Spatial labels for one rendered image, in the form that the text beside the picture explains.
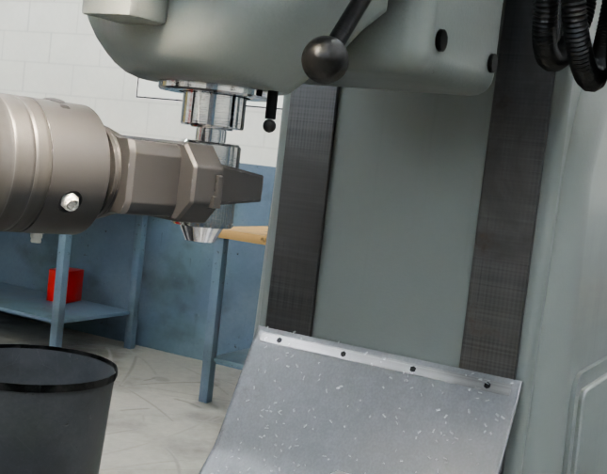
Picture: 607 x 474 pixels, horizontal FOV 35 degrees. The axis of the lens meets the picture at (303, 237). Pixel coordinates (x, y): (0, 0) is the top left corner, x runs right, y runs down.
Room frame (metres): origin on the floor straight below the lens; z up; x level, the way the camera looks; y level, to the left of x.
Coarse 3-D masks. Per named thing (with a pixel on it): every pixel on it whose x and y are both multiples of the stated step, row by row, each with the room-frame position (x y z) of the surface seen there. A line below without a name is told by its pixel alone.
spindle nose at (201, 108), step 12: (192, 96) 0.71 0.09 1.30; (204, 96) 0.71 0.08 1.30; (216, 96) 0.71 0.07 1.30; (228, 96) 0.71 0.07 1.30; (192, 108) 0.71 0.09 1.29; (204, 108) 0.71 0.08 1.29; (216, 108) 0.71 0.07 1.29; (228, 108) 0.71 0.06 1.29; (240, 108) 0.72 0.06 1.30; (192, 120) 0.71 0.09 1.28; (204, 120) 0.71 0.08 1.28; (216, 120) 0.71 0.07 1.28; (228, 120) 0.71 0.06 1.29; (240, 120) 0.72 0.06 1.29
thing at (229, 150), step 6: (210, 144) 0.71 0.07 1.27; (216, 144) 0.71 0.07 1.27; (222, 144) 0.71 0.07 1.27; (228, 144) 0.72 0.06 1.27; (216, 150) 0.71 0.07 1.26; (222, 150) 0.71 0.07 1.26; (228, 150) 0.72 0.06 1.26; (234, 150) 0.72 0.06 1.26; (240, 150) 0.73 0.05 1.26; (222, 156) 0.71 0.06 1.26; (228, 156) 0.72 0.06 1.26; (234, 156) 0.72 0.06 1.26
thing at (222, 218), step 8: (224, 160) 0.71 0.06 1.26; (232, 160) 0.72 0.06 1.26; (224, 208) 0.72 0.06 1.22; (232, 208) 0.73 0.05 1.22; (216, 216) 0.71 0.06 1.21; (224, 216) 0.72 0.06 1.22; (232, 216) 0.73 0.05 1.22; (184, 224) 0.71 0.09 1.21; (192, 224) 0.71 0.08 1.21; (200, 224) 0.71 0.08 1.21; (208, 224) 0.71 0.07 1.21; (216, 224) 0.71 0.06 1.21; (224, 224) 0.72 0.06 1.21
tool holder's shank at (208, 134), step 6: (192, 126) 0.73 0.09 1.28; (198, 126) 0.72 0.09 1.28; (204, 126) 0.72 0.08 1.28; (198, 132) 0.73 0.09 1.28; (204, 132) 0.72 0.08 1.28; (210, 132) 0.72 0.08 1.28; (216, 132) 0.72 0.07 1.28; (222, 132) 0.73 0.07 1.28; (198, 138) 0.73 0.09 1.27; (204, 138) 0.72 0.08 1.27; (210, 138) 0.72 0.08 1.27; (216, 138) 0.72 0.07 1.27; (222, 138) 0.73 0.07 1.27
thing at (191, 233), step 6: (186, 228) 0.72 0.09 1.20; (192, 228) 0.72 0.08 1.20; (198, 228) 0.72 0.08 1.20; (204, 228) 0.72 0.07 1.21; (186, 234) 0.72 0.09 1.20; (192, 234) 0.72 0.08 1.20; (198, 234) 0.72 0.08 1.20; (204, 234) 0.72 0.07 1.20; (210, 234) 0.72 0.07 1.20; (216, 234) 0.73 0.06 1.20; (192, 240) 0.72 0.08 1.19; (198, 240) 0.72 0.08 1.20; (204, 240) 0.72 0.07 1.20; (210, 240) 0.72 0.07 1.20
